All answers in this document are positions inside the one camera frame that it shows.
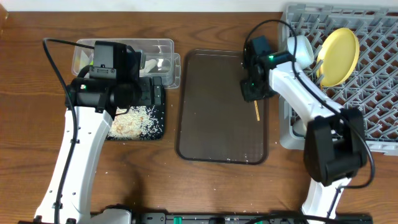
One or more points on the wooden chopstick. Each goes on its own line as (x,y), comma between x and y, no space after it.
(257,110)

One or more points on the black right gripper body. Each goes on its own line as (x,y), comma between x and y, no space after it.
(252,92)

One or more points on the black rail at table edge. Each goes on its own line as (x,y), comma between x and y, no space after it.
(279,217)

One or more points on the clear plastic waste bin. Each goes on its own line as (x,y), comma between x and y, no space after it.
(168,61)

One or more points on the dark brown serving tray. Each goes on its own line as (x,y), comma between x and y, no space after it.
(215,123)

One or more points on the white tissue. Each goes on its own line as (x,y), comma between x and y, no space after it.
(149,65)

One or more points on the pile of rice and peanuts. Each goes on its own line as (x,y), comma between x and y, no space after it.
(140,123)

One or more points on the white paper cup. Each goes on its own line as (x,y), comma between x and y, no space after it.
(299,128)

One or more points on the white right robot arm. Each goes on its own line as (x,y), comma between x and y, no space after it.
(334,148)

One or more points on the grey dishwasher rack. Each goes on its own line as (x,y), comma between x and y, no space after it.
(372,87)

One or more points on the black food waste tray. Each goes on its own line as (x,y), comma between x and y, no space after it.
(146,121)

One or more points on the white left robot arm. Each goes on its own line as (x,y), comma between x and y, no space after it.
(91,110)

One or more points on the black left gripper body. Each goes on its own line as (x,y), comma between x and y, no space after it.
(152,91)

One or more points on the yellow plate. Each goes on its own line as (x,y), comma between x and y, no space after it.
(339,55)

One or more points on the light blue bowl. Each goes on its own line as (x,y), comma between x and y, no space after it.
(304,54)

